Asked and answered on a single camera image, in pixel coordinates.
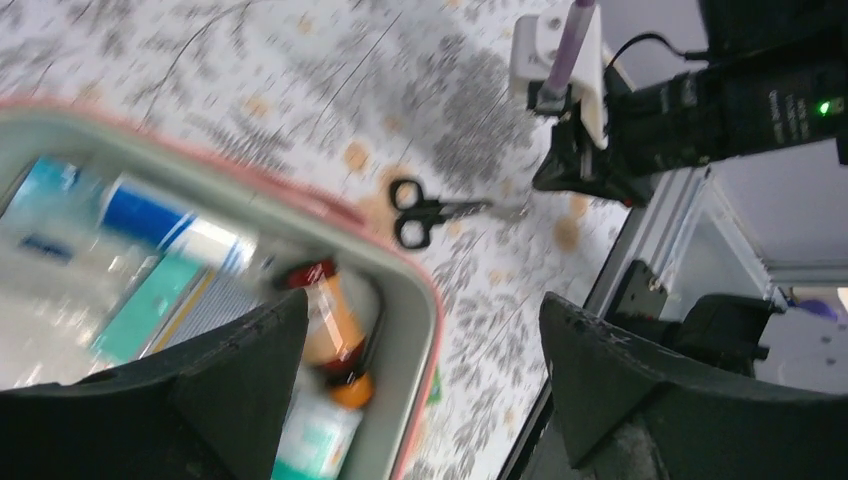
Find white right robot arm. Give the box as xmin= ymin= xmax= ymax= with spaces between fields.
xmin=527 ymin=1 xmax=847 ymax=207

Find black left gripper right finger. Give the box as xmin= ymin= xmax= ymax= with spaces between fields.
xmin=539 ymin=292 xmax=847 ymax=479

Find teal silver foil sachet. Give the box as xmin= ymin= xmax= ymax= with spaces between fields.
xmin=89 ymin=255 xmax=260 ymax=364

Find blue white elastic bandage roll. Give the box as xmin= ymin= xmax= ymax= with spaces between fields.
xmin=99 ymin=174 xmax=258 ymax=274

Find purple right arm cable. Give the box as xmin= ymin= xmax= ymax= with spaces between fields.
xmin=539 ymin=0 xmax=598 ymax=101

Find white gauze dressing packet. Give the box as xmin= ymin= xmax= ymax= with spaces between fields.
xmin=1 ymin=156 xmax=159 ymax=389

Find small white medicine bottle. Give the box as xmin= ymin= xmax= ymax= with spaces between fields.
xmin=271 ymin=366 xmax=364 ymax=480

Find pink medicine kit bag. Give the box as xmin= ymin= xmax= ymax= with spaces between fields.
xmin=1 ymin=98 xmax=445 ymax=479

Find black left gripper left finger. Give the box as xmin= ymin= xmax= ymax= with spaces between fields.
xmin=1 ymin=290 xmax=308 ymax=479

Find brown bottle orange cap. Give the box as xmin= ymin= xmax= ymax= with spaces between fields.
xmin=271 ymin=258 xmax=375 ymax=409

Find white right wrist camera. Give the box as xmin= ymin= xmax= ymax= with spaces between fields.
xmin=508 ymin=1 xmax=612 ymax=149

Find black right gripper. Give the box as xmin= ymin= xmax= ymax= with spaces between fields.
xmin=532 ymin=68 xmax=663 ymax=207

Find black handled scissors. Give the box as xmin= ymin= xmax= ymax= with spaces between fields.
xmin=388 ymin=177 xmax=529 ymax=251

